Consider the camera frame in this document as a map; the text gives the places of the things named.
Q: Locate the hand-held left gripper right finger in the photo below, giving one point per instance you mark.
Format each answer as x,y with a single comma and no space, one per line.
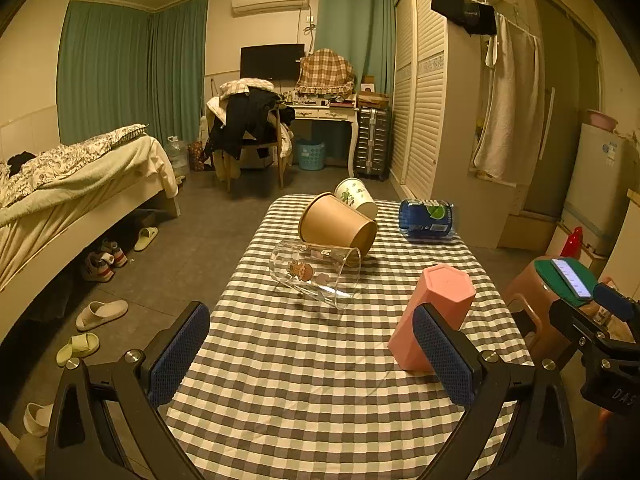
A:
442,360

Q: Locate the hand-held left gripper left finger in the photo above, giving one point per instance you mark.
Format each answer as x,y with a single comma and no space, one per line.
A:
180,355

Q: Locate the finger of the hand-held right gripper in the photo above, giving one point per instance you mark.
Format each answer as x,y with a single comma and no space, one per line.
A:
612,300
575,322

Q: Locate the clear glass cartoon cup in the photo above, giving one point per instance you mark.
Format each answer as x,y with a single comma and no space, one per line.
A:
305,272

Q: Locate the person's right forearm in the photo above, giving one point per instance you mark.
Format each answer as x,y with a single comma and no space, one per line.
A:
622,447

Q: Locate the pink hexagonal cup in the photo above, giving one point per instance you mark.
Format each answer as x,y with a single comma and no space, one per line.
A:
442,285

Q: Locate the brown paper cup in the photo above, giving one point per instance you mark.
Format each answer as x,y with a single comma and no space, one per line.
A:
330,220

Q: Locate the white green-print paper cup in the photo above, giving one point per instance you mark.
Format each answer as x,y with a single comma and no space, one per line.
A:
354,194

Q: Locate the pink plastic stool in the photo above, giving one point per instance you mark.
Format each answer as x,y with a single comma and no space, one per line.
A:
525,287

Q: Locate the red plastic bottle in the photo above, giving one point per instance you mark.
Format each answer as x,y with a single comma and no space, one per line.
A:
572,245

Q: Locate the white slipper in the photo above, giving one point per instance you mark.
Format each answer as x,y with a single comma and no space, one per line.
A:
100,314
37,419

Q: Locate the green slipper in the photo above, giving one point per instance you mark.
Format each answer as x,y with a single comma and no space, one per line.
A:
77,349

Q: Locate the white small fridge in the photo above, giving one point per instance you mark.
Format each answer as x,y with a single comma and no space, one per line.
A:
595,185

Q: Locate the white red sneaker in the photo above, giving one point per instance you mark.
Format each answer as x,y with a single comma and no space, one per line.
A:
116,254
95,270

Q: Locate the beige slipper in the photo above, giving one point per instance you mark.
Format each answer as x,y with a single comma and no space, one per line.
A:
146,238

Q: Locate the checkered tablecloth table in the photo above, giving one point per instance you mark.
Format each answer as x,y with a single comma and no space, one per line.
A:
310,360

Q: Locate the blue label plastic bottle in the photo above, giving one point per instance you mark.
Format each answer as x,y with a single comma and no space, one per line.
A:
425,217

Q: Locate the bed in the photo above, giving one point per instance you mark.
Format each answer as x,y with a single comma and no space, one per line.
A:
75,210

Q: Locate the pink plastic basin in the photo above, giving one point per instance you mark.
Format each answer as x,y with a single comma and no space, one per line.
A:
601,119

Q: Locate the clear water jug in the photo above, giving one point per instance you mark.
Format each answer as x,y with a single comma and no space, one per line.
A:
176,156

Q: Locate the red patterned bag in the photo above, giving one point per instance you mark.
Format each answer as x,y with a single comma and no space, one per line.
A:
196,156

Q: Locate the white hanging towel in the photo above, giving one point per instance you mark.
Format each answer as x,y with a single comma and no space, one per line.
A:
507,110

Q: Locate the wooden chair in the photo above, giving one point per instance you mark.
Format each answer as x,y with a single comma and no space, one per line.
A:
278,160

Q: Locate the dark glass door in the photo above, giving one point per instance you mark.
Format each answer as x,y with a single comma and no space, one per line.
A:
560,85

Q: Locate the grey ribbed suitcase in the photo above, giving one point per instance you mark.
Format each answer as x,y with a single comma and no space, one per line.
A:
372,142

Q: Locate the patterned grey blanket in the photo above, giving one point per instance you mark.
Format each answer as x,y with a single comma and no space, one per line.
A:
55,160

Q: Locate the blue plastic basket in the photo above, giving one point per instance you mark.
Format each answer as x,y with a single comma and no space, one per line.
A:
310,154

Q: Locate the pile of clothes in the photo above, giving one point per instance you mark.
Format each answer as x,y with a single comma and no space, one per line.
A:
245,120

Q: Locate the black garment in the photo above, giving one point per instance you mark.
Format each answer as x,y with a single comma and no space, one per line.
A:
21,162

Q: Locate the white louvered wardrobe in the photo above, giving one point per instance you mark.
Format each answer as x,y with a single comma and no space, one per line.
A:
425,110

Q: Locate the white dressing desk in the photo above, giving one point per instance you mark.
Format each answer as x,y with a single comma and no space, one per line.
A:
325,114

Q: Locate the small cardboard box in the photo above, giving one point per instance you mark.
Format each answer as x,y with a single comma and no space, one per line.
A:
368,85

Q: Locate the green curtain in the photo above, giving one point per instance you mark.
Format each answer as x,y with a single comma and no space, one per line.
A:
370,25
102,70
177,65

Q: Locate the black television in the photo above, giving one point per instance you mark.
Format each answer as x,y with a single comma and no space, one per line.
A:
270,61

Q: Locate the plaid cloth cover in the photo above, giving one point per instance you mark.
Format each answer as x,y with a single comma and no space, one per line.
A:
325,72

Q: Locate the white air conditioner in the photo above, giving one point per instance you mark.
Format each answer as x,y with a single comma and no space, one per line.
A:
270,0

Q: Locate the smartphone on green mount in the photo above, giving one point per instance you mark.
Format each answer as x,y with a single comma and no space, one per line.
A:
546,271

